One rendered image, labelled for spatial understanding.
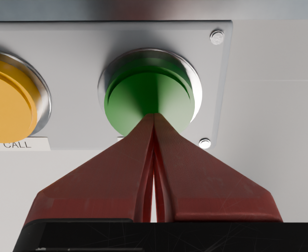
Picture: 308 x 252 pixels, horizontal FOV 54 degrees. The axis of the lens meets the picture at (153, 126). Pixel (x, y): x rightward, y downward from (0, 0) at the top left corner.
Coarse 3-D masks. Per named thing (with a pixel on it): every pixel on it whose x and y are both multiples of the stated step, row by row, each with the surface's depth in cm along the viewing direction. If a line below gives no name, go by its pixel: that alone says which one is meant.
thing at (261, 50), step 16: (240, 32) 22; (256, 32) 22; (272, 32) 22; (288, 32) 22; (304, 32) 22; (240, 48) 23; (256, 48) 23; (272, 48) 23; (288, 48) 23; (304, 48) 23; (240, 64) 24; (256, 64) 24; (272, 64) 24; (288, 64) 24; (304, 64) 24; (240, 80) 25; (256, 80) 25; (272, 80) 25; (288, 80) 25; (304, 80) 25
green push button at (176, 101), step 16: (128, 64) 13; (144, 64) 12; (160, 64) 12; (112, 80) 13; (128, 80) 12; (144, 80) 12; (160, 80) 12; (176, 80) 12; (112, 96) 13; (128, 96) 13; (144, 96) 13; (160, 96) 13; (176, 96) 13; (192, 96) 13; (112, 112) 13; (128, 112) 13; (144, 112) 13; (160, 112) 13; (176, 112) 13; (192, 112) 13; (128, 128) 14; (176, 128) 14
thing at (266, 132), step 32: (224, 96) 26; (256, 96) 26; (288, 96) 26; (224, 128) 28; (256, 128) 28; (288, 128) 28; (0, 160) 30; (32, 160) 30; (64, 160) 30; (224, 160) 30; (256, 160) 30; (288, 160) 30; (0, 192) 33; (32, 192) 33; (288, 192) 33; (0, 224) 36
